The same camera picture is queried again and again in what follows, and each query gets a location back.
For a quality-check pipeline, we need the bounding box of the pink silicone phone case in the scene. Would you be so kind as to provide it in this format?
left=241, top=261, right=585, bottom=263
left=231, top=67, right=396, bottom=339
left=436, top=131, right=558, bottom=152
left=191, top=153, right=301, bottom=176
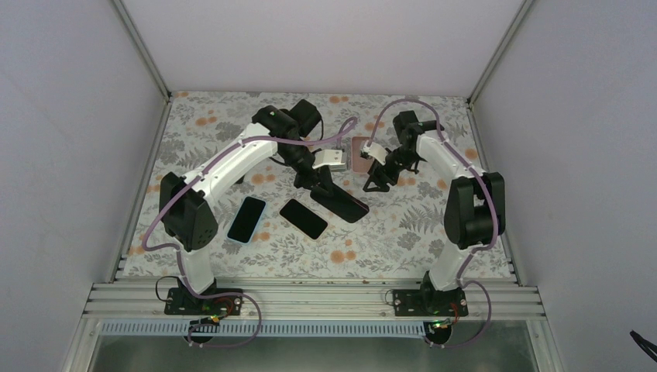
left=351, top=136, right=373, bottom=174

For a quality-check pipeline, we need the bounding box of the bare black smartphone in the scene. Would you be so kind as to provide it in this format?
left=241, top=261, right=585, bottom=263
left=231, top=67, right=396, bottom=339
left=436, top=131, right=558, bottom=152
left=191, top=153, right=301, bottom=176
left=310, top=184, right=370, bottom=223

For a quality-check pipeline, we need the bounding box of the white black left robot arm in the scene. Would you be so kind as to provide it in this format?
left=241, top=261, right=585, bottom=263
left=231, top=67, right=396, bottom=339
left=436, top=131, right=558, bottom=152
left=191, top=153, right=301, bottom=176
left=157, top=99, right=333, bottom=314

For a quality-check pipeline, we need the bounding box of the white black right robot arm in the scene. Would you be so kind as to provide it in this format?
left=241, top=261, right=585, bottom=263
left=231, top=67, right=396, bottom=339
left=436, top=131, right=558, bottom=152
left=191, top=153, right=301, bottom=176
left=360, top=111, right=505, bottom=315

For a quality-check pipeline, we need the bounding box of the phone in cream case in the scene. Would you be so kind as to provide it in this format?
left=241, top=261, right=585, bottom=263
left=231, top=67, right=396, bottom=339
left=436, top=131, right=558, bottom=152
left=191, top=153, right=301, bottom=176
left=280, top=199, right=329, bottom=240

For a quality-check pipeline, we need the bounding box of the phone in blue case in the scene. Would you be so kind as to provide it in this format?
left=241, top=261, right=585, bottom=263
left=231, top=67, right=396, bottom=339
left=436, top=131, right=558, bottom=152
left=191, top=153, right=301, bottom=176
left=226, top=196, right=267, bottom=244

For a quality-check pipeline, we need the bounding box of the floral patterned table mat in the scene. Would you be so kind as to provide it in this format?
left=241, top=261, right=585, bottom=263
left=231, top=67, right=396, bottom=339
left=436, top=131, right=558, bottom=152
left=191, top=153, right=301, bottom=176
left=126, top=91, right=514, bottom=281

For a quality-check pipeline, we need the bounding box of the black object at edge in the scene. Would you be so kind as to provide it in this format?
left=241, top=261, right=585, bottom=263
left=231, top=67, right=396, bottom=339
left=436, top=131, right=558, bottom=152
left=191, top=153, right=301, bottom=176
left=629, top=330, right=657, bottom=362

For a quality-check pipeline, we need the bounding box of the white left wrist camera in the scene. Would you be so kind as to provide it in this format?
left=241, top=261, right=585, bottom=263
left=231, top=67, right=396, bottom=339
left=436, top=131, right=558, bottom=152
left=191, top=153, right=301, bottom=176
left=312, top=149, right=347, bottom=171

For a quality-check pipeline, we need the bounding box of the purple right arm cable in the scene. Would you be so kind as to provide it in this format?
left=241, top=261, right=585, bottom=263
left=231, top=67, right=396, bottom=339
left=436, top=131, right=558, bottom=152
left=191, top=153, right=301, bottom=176
left=365, top=98, right=500, bottom=350

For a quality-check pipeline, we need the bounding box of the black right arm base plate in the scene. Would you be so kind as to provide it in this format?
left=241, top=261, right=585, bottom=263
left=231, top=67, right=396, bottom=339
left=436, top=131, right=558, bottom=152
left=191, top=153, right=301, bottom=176
left=392, top=271, right=469, bottom=317

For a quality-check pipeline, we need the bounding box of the left aluminium corner post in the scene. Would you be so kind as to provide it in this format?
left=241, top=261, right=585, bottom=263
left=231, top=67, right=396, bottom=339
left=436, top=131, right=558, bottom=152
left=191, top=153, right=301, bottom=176
left=110, top=0, right=171, bottom=102

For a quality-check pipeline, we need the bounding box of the aluminium corner post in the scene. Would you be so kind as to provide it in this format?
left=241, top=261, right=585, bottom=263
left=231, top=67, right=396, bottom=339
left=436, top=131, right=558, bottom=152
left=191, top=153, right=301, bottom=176
left=110, top=0, right=171, bottom=102
left=468, top=0, right=535, bottom=105

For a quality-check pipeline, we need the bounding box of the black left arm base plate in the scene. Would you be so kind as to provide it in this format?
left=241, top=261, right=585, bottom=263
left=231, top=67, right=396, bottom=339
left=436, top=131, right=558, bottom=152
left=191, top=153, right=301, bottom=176
left=163, top=279, right=243, bottom=317

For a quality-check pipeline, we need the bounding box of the right aluminium corner post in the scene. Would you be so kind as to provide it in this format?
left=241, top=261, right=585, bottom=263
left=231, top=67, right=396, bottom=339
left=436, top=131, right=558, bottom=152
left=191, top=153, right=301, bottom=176
left=468, top=0, right=535, bottom=105

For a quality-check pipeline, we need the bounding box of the aluminium rail frame base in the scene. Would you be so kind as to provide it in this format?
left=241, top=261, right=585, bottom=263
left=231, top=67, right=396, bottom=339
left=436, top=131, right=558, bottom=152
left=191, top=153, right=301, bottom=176
left=83, top=279, right=546, bottom=321

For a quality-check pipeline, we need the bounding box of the perforated grey cable duct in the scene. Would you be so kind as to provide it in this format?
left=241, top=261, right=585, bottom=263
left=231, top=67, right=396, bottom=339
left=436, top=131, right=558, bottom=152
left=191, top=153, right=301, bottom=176
left=99, top=319, right=425, bottom=339

